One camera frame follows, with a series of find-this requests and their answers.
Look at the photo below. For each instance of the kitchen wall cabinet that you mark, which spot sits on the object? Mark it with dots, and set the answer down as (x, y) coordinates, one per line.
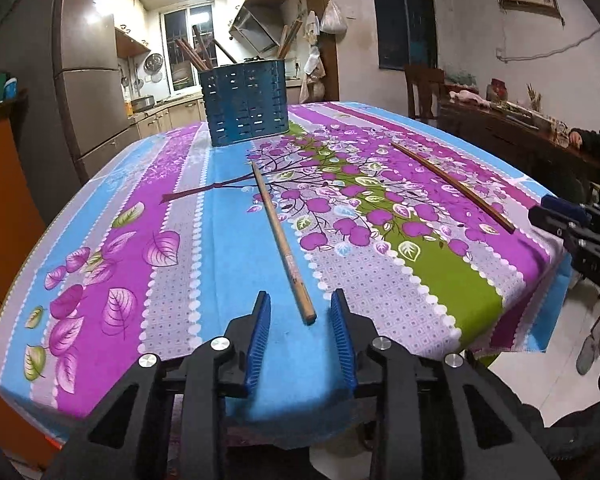
(130, 42)

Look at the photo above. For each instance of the bottles on orange cabinet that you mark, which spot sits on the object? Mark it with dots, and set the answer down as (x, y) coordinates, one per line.
(0, 87)

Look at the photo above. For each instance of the clutter on side table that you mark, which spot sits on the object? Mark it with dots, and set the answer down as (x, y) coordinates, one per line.
(525, 105)

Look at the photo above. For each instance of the hanging cloth bags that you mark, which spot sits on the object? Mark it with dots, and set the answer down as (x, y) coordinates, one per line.
(314, 65)

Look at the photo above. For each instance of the hanging metal strainers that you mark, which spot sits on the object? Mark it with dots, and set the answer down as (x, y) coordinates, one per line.
(152, 67)

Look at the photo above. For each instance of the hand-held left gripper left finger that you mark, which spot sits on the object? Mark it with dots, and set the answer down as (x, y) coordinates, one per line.
(257, 342)

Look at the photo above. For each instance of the orange wooden cabinet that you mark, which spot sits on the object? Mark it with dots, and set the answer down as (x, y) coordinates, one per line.
(0, 240)

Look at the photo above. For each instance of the dark wooden side table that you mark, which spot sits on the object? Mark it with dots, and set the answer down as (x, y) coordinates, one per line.
(505, 135)

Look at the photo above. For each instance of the kitchen base cabinets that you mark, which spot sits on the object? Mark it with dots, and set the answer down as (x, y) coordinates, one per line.
(165, 117)

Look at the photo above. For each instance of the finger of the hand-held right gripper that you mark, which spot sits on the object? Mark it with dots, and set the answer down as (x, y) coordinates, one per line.
(565, 209)
(550, 222)

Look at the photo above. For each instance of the steel range hood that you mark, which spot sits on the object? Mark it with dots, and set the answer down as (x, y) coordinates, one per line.
(265, 25)

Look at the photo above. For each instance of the pink cloth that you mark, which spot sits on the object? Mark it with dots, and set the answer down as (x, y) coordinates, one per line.
(464, 96)

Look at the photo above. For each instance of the dark brown chopstick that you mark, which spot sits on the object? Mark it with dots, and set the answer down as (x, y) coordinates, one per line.
(452, 185)

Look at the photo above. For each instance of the steel pot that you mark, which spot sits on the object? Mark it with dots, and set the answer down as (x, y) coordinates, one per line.
(142, 103)

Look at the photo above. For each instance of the person's dark clothing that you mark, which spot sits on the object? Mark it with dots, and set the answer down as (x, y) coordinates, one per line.
(575, 435)

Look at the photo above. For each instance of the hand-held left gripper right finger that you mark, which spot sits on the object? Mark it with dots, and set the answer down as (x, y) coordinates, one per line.
(342, 345)

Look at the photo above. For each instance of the blue perforated utensil holder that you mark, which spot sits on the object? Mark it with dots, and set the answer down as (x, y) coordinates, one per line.
(245, 105)

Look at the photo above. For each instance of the dark blue wall window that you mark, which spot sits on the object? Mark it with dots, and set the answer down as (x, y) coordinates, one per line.
(405, 20)

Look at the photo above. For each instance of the wooden chair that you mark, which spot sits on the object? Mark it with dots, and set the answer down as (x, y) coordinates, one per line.
(422, 92)

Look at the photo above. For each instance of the purple floral striped tablecloth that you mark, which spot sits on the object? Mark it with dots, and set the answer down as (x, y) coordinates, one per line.
(220, 270)

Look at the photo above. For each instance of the barred kitchen window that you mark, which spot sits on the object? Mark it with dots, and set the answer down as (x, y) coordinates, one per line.
(185, 50)

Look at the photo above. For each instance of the hanging white plastic bag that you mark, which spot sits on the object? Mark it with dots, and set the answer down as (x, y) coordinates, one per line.
(334, 19)

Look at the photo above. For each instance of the light wooden chopstick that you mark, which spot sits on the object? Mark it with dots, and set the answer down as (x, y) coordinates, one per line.
(282, 242)

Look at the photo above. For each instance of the silver refrigerator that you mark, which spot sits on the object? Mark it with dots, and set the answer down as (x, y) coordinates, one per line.
(95, 70)

